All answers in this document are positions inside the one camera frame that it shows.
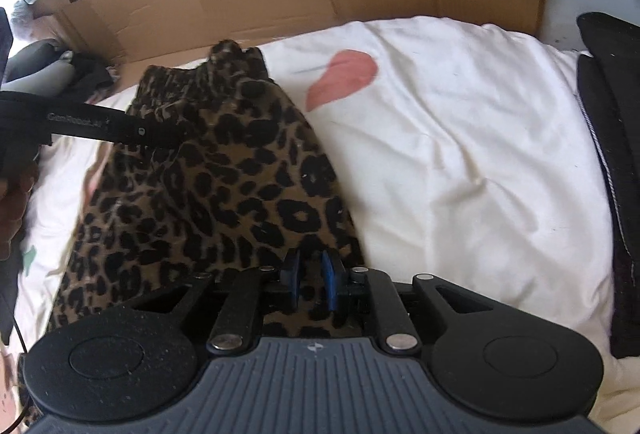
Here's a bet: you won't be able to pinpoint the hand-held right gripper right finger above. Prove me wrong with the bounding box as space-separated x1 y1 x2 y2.
319 249 502 357

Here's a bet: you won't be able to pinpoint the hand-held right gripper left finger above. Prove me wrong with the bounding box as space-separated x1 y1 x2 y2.
122 249 303 357

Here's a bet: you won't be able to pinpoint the white printed blanket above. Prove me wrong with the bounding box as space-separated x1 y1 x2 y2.
0 18 640 434

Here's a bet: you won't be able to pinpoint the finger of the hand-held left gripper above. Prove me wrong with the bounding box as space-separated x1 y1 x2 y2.
112 112 186 151

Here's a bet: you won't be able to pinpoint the thin black cable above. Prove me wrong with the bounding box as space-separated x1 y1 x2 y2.
9 306 32 434

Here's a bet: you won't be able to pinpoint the folded black clothes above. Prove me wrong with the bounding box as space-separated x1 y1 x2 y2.
575 12 640 361

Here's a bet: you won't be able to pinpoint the leopard print garment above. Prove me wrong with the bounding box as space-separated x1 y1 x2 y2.
47 38 369 341

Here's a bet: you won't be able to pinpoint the grey pillow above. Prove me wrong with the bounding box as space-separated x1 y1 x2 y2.
4 41 77 92

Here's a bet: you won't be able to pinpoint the person's left hand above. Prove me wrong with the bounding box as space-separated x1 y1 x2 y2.
0 162 39 265

